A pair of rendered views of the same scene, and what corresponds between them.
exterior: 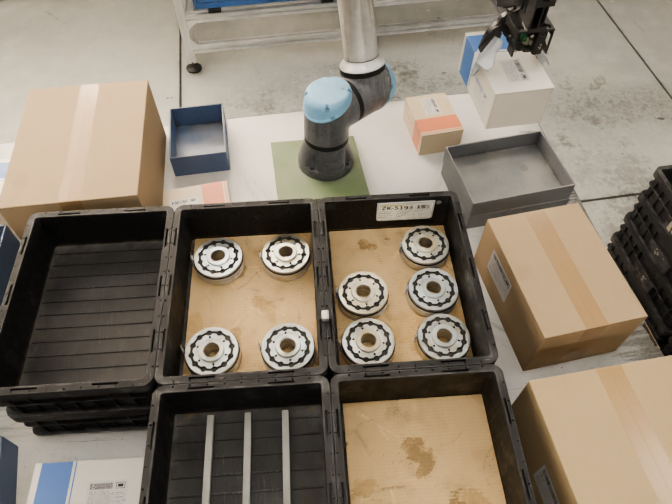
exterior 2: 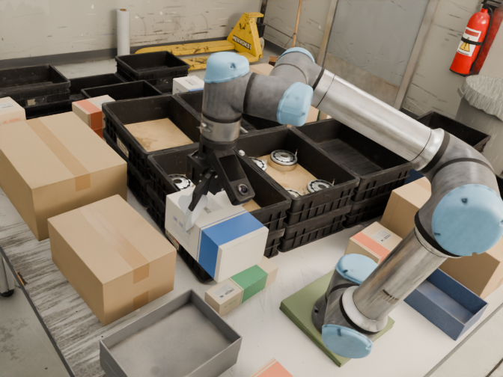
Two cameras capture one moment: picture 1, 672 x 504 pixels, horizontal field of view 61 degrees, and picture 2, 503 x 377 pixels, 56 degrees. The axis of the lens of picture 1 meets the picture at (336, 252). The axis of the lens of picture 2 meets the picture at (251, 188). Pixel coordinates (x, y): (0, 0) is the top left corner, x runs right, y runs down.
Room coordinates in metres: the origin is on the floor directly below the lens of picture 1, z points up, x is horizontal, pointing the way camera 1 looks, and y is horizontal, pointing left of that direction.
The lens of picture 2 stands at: (1.65, -0.77, 1.74)
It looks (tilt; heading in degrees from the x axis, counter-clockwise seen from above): 34 degrees down; 143
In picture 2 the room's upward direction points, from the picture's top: 10 degrees clockwise
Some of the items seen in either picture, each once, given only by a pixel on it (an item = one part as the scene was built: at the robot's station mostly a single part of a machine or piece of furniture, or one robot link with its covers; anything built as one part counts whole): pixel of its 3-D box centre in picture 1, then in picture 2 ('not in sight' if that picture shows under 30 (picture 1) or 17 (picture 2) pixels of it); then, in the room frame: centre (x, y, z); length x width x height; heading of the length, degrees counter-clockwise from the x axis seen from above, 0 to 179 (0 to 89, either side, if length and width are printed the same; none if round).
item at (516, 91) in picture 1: (502, 77); (214, 228); (0.98, -0.35, 1.09); 0.20 x 0.12 x 0.09; 9
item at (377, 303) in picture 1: (363, 292); not in sight; (0.59, -0.06, 0.86); 0.10 x 0.10 x 0.01
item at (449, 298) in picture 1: (433, 289); not in sight; (0.60, -0.20, 0.86); 0.10 x 0.10 x 0.01
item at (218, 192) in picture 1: (200, 212); (374, 247); (0.90, 0.34, 0.74); 0.16 x 0.12 x 0.07; 103
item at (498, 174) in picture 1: (506, 171); (172, 345); (1.01, -0.44, 0.78); 0.27 x 0.20 x 0.05; 103
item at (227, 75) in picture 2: not in sight; (226, 87); (0.96, -0.35, 1.41); 0.09 x 0.08 x 0.11; 44
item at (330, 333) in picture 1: (399, 275); (217, 180); (0.60, -0.12, 0.92); 0.40 x 0.30 x 0.02; 4
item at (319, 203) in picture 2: (248, 297); (287, 173); (0.58, 0.18, 0.87); 0.40 x 0.30 x 0.11; 4
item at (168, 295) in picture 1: (245, 284); (290, 161); (0.58, 0.18, 0.92); 0.40 x 0.30 x 0.02; 4
